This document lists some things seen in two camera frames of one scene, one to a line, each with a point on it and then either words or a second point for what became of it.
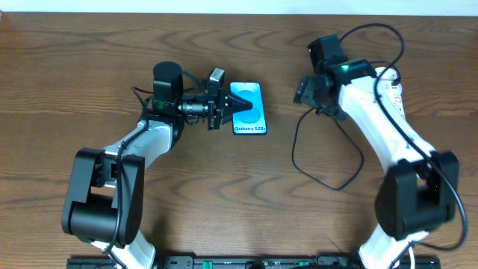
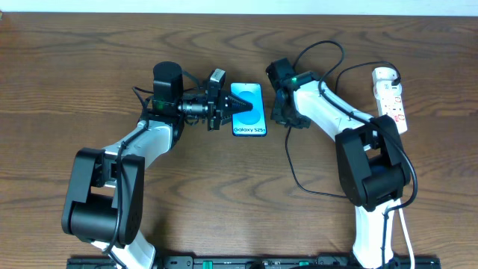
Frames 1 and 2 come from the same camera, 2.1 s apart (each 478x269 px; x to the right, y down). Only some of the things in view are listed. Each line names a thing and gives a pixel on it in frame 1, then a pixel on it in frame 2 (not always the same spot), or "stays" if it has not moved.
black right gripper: [306, 91] -> [281, 106]
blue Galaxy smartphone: [252, 121] stays
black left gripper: [215, 108] stays
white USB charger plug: [388, 74] stays
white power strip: [394, 94] stays
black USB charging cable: [362, 153] -> [395, 82]
